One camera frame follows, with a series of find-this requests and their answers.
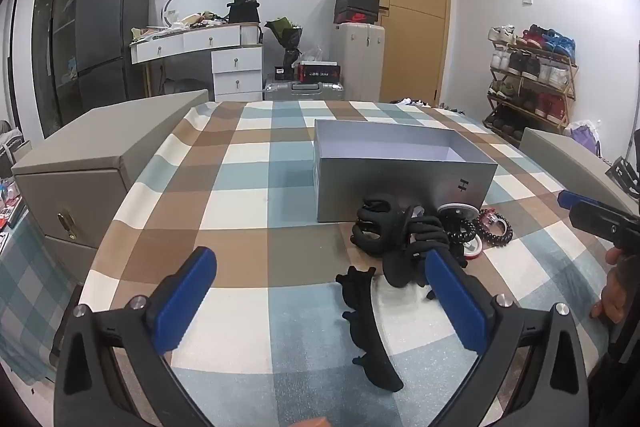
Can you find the dark glass cabinet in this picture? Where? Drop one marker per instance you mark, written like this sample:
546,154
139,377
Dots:
55,32

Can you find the beige suitcase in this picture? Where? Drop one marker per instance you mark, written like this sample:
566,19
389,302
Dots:
357,57

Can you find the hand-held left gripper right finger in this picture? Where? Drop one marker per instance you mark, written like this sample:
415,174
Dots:
457,304

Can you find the long black banana hair clip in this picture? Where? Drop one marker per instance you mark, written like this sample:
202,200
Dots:
367,332

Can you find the pile of desk clutter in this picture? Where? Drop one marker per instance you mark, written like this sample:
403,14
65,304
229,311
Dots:
190,23

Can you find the person's right hand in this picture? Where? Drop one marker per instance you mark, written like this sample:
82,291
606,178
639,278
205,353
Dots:
612,297

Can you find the dark grey fridge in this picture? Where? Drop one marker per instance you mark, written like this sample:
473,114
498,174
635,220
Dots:
107,22

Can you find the grey bedside cabinet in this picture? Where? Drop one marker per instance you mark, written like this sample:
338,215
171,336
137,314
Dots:
90,147
570,157

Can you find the small red white hair accessory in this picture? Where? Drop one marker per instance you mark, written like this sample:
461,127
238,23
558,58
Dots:
492,220

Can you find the silver suitcase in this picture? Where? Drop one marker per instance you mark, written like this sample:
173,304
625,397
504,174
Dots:
305,91

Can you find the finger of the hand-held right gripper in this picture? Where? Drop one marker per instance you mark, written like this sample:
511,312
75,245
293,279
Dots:
600,224
570,199

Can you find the wooden shoe rack with shoes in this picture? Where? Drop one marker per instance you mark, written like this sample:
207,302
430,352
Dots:
530,77

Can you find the black wrapped bouquet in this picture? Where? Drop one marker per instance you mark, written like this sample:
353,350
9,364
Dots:
289,34

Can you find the white desk with drawers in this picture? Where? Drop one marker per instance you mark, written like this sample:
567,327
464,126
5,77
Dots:
220,57

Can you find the white bag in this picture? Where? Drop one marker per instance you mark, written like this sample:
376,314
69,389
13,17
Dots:
15,152

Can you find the red black box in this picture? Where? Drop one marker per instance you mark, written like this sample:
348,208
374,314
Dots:
320,72

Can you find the pile of floor clutter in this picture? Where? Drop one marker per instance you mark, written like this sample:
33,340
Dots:
10,207

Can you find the small black box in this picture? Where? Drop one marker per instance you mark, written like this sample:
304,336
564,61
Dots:
280,72

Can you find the grey cardboard box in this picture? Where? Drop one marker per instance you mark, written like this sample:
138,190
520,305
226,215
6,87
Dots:
400,187

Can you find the checked blanket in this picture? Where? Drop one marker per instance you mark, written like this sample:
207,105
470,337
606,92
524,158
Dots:
240,187

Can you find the round white red-rimmed badge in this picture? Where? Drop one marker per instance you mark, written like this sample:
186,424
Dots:
472,249
456,210

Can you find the black shoe box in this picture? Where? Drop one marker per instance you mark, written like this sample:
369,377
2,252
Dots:
357,7

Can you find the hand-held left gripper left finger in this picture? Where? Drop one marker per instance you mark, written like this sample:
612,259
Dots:
182,302

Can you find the purple bag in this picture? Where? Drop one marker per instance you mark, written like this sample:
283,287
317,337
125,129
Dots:
585,137

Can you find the black gloves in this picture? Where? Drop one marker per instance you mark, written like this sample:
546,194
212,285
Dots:
372,227

